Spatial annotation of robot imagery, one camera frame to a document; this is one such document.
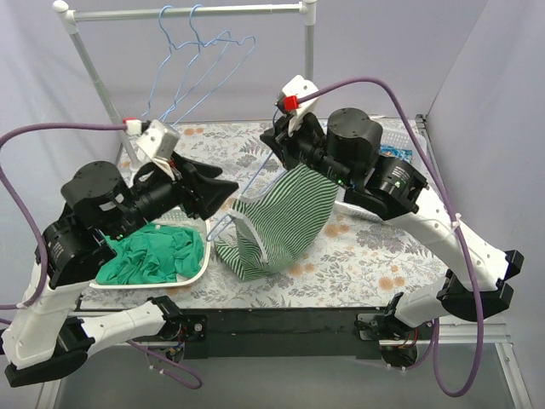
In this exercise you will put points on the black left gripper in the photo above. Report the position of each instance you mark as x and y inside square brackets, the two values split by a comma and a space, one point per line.
[187, 184]

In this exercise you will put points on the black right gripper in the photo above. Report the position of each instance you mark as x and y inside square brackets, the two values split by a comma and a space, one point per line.
[289, 142]

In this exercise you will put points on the blue wire hanger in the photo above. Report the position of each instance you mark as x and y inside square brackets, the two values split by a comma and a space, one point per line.
[191, 57]
[244, 47]
[212, 232]

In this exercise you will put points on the green striped tank top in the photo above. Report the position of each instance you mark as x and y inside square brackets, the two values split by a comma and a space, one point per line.
[275, 228]

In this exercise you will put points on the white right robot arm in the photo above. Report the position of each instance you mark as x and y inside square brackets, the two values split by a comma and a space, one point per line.
[399, 194]

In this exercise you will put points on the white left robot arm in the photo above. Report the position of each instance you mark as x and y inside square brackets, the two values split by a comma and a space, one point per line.
[45, 342]

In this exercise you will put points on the white left laundry basket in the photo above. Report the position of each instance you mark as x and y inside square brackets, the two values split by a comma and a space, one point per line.
[173, 218]

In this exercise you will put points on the white laundry basket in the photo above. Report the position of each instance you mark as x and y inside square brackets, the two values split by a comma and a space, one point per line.
[173, 218]
[391, 136]

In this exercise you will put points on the green shirt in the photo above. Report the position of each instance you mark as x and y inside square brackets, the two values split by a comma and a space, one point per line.
[155, 254]

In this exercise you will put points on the blue floral garment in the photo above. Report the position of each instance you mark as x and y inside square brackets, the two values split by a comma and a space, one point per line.
[395, 152]

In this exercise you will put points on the white right laundry basket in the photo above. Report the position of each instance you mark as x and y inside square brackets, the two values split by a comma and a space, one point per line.
[391, 136]

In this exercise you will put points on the floral table cloth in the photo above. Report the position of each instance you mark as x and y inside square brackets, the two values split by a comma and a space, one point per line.
[351, 263]

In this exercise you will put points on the white clothes rack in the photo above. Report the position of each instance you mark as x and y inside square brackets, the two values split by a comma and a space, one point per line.
[69, 18]

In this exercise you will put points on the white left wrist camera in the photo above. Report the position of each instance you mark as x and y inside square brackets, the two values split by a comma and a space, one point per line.
[156, 140]

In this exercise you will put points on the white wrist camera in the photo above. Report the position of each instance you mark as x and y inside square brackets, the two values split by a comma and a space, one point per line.
[156, 140]
[293, 101]

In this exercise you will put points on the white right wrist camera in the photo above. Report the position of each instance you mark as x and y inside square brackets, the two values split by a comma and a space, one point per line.
[293, 101]

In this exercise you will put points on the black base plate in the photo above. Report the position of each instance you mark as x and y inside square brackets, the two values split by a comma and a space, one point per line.
[282, 332]

